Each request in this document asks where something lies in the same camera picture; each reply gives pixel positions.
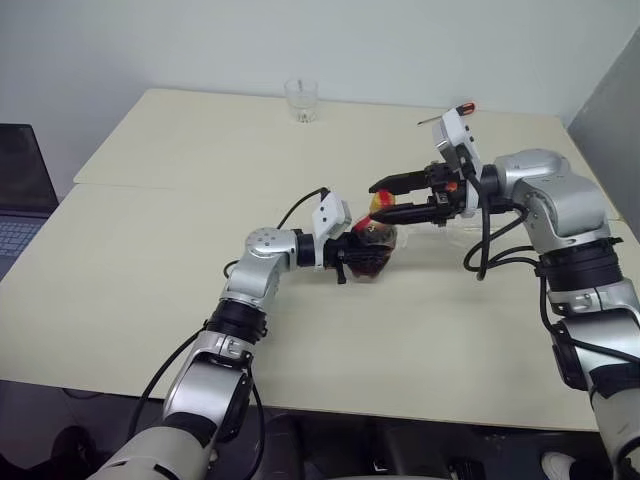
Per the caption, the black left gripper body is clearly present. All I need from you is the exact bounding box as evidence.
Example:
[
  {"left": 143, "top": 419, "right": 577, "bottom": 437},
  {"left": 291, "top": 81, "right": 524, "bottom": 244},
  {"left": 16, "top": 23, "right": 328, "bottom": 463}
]
[{"left": 323, "top": 232, "right": 362, "bottom": 287}]

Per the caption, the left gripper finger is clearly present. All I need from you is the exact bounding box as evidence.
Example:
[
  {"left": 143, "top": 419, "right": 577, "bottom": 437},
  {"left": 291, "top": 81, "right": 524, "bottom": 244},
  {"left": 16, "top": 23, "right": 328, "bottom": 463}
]
[
  {"left": 356, "top": 248, "right": 394, "bottom": 270},
  {"left": 350, "top": 221, "right": 399, "bottom": 246}
]

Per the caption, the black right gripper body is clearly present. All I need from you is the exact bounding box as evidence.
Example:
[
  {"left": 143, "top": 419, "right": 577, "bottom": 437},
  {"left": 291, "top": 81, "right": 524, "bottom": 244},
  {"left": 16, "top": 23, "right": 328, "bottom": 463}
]
[{"left": 423, "top": 160, "right": 470, "bottom": 229}]

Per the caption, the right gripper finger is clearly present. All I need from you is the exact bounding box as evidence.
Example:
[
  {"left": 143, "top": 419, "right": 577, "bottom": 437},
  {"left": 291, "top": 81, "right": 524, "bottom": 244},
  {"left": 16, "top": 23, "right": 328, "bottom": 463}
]
[
  {"left": 372, "top": 201, "right": 442, "bottom": 227},
  {"left": 368, "top": 168, "right": 431, "bottom": 197}
]

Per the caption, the clear bottle with dark drink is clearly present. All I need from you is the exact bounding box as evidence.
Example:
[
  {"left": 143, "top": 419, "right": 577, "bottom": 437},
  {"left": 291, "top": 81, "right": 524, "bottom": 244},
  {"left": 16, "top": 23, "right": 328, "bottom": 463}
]
[{"left": 347, "top": 212, "right": 404, "bottom": 284}]

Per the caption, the yellow bottle cap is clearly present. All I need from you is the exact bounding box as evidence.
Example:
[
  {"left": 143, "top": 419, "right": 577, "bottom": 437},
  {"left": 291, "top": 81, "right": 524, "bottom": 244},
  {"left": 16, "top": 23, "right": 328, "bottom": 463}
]
[{"left": 368, "top": 189, "right": 398, "bottom": 217}]

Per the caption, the clear wine glass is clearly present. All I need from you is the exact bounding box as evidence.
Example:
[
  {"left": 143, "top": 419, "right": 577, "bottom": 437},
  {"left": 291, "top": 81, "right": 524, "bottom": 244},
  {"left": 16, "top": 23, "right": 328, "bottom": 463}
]
[{"left": 435, "top": 220, "right": 482, "bottom": 237}]

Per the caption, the clear glass tumbler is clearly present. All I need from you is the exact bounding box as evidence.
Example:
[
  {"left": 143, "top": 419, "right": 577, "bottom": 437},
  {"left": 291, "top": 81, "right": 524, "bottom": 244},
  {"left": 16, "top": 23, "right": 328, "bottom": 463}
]
[{"left": 283, "top": 77, "right": 320, "bottom": 126}]

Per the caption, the grey partition panel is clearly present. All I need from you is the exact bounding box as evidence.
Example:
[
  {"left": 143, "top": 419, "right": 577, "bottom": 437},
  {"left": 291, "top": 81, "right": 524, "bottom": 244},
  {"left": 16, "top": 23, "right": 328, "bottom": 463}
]
[{"left": 564, "top": 29, "right": 640, "bottom": 222}]

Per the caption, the white shoe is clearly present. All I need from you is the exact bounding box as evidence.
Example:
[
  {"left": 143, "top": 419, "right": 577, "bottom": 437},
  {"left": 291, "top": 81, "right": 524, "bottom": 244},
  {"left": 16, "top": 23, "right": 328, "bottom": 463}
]
[{"left": 541, "top": 451, "right": 577, "bottom": 480}]

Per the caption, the dark laptop computer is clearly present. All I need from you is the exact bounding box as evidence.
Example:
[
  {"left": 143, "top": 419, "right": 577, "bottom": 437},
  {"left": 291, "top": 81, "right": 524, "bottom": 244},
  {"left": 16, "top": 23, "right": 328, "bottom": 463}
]
[{"left": 0, "top": 123, "right": 60, "bottom": 275}]

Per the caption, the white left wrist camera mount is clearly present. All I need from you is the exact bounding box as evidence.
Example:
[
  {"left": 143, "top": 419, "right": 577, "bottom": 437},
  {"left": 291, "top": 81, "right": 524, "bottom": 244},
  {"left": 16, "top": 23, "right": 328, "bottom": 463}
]
[{"left": 312, "top": 188, "right": 356, "bottom": 242}]

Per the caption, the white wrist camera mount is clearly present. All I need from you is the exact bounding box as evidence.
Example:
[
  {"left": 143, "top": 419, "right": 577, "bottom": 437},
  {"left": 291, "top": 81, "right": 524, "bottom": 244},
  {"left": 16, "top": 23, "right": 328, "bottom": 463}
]
[
  {"left": 431, "top": 106, "right": 485, "bottom": 220},
  {"left": 312, "top": 188, "right": 356, "bottom": 242}
]

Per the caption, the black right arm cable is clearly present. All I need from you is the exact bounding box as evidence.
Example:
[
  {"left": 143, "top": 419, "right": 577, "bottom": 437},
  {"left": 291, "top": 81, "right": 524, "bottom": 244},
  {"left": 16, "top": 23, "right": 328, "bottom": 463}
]
[{"left": 463, "top": 164, "right": 640, "bottom": 381}]

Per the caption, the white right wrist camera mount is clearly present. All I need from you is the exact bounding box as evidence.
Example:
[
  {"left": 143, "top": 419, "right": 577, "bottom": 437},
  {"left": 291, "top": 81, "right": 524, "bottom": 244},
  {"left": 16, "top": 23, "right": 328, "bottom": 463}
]
[{"left": 431, "top": 106, "right": 485, "bottom": 220}]

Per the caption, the orange black handled screwdriver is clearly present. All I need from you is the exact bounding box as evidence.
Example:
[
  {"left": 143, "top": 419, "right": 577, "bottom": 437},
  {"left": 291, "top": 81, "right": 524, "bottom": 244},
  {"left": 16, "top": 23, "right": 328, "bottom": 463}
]
[{"left": 416, "top": 101, "right": 479, "bottom": 127}]

